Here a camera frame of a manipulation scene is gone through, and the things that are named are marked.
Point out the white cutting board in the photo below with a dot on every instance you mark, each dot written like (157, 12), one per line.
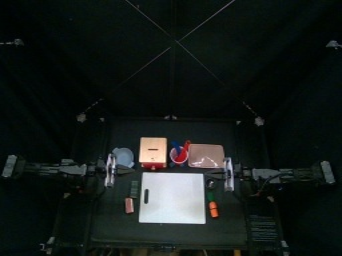
(173, 200)

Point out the orange toy carrot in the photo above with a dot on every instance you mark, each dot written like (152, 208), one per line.
(212, 208)

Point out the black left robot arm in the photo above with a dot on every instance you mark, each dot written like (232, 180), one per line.
(53, 169)

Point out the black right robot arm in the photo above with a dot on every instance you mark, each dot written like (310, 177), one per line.
(284, 174)

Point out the red plastic utensil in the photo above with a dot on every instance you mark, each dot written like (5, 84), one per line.
(184, 149)

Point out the copper toy toaster box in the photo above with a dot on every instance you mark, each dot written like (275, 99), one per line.
(152, 152)

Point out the blue plastic utensil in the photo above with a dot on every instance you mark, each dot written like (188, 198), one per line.
(176, 146)

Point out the grey metal frame clamp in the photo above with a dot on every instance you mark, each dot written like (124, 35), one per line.
(259, 121)
(169, 117)
(80, 117)
(332, 44)

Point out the light blue plastic bowl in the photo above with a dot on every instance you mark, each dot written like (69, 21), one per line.
(123, 157)

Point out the small black round toy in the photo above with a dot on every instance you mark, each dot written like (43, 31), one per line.
(210, 182)

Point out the dark green seaweed sushi toy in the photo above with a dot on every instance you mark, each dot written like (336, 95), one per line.
(133, 188)

